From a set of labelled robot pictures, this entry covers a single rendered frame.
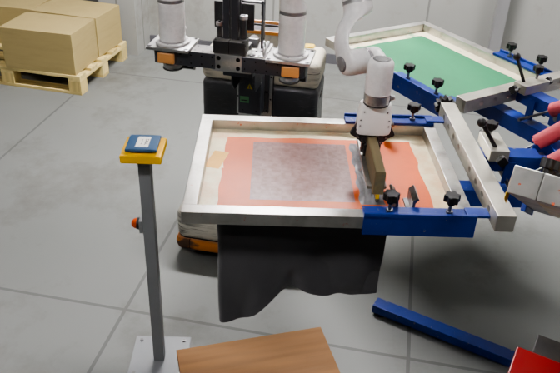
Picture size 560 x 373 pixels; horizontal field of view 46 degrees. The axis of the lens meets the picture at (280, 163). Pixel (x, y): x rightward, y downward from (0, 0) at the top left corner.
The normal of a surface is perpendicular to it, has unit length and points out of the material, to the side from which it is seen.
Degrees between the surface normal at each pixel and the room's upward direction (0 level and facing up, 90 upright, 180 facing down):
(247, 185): 0
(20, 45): 90
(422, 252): 0
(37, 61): 90
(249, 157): 0
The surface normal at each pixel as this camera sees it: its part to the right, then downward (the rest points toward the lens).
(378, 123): 0.03, 0.55
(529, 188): -0.40, -0.10
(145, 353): 0.04, -0.86
